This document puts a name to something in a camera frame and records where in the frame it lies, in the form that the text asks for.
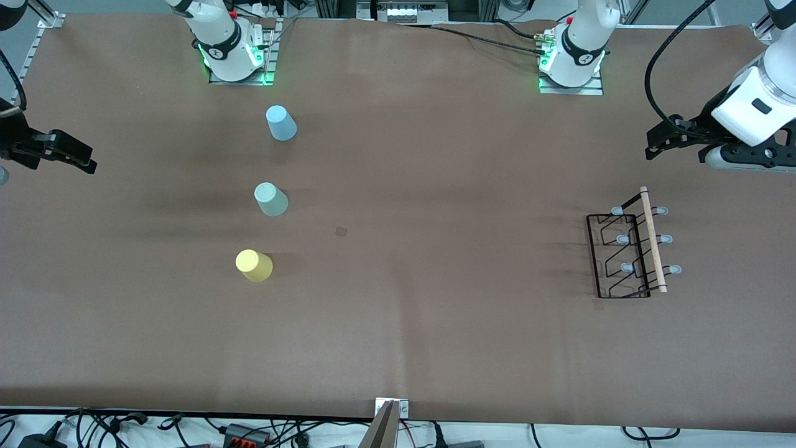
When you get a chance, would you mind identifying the small metal edge bracket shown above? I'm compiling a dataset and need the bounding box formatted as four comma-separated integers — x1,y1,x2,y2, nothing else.
375,398,409,419

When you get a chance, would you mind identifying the light blue plastic cup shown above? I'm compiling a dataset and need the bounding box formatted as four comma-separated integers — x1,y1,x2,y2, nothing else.
266,105,298,142

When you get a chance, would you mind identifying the brown table cover mat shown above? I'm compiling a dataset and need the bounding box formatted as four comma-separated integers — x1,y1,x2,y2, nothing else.
0,12,796,433

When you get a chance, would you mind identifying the tapered grey brown post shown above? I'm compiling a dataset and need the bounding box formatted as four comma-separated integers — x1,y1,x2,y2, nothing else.
359,401,400,448

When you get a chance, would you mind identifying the black left camera bracket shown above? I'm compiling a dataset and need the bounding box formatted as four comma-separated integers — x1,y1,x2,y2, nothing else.
721,124,796,170

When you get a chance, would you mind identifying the black looped floor cable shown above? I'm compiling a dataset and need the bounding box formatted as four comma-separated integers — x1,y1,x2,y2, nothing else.
622,426,682,441

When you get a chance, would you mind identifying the aluminium frame strut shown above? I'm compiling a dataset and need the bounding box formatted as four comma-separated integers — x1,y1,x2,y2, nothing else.
622,0,650,26

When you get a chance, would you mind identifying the grey electrical box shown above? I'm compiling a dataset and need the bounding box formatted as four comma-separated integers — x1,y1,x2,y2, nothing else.
358,0,450,23

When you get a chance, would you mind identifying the pale green plastic cup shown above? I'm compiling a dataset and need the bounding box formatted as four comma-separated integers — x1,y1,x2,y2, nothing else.
254,182,289,217

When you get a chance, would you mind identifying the black table power cable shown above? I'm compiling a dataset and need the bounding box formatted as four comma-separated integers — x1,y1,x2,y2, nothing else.
398,22,551,58

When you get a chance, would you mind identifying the black orange connector box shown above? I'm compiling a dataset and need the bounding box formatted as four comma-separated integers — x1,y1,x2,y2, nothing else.
224,423,272,446

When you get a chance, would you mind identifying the yellow plastic cup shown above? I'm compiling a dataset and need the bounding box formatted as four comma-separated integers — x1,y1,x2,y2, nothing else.
235,249,274,283

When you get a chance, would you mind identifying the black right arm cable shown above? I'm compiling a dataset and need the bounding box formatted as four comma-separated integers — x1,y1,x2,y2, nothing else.
0,49,27,114

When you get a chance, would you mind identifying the black power adapter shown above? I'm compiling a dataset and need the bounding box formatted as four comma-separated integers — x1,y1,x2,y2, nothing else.
17,434,68,448

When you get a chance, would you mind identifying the black wire cup holder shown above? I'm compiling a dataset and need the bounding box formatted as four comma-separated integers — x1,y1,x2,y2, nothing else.
586,186,683,300

